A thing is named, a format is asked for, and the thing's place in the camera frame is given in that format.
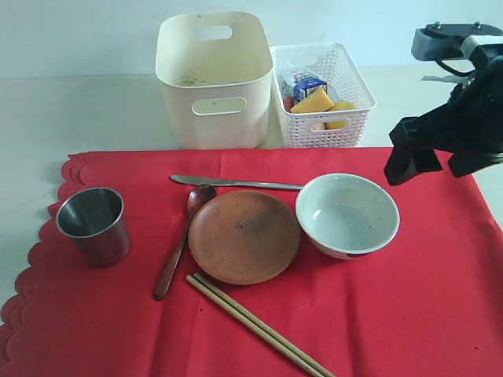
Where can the red scalloped table cloth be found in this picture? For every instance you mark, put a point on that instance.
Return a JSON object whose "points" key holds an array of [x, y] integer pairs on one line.
{"points": [[428, 304]]}

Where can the lower wooden chopstick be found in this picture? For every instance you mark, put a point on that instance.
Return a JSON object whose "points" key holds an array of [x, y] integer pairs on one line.
{"points": [[297, 360]]}

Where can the dark wooden spoon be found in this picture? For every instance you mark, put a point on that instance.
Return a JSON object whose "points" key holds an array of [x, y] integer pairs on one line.
{"points": [[197, 198]]}

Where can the yellow lemon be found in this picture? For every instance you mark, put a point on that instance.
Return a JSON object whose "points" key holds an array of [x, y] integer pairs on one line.
{"points": [[339, 106]]}

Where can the blue white milk carton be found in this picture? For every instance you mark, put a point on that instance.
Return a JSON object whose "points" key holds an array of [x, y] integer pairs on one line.
{"points": [[300, 83]]}

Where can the wooden chopstick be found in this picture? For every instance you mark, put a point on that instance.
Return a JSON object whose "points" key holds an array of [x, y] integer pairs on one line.
{"points": [[297, 360], [267, 326]]}

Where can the brown wooden plate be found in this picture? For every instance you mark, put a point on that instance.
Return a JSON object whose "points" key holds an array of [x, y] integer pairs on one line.
{"points": [[244, 237]]}

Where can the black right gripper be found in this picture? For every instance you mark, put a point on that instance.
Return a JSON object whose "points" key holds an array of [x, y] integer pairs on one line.
{"points": [[469, 123]]}

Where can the white woven plastic basket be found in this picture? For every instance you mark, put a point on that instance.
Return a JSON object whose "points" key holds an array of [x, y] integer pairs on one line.
{"points": [[332, 63]]}

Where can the upper wooden chopstick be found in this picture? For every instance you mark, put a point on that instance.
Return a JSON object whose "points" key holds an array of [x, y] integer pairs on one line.
{"points": [[267, 326]]}

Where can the silver table knife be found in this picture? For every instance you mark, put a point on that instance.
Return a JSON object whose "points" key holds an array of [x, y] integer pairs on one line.
{"points": [[222, 182]]}

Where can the cream plastic tub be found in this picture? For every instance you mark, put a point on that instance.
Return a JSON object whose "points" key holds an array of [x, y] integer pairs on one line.
{"points": [[215, 70]]}

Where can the red sausage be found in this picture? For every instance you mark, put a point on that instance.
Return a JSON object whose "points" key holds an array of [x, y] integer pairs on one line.
{"points": [[288, 103]]}

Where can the stainless steel cup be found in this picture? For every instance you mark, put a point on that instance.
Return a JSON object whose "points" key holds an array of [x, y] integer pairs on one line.
{"points": [[93, 219]]}

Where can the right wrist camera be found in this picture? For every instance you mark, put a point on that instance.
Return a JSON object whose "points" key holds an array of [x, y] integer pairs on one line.
{"points": [[440, 41]]}

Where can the white ceramic bowl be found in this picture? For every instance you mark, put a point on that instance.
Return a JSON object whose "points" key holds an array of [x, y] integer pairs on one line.
{"points": [[346, 216]]}

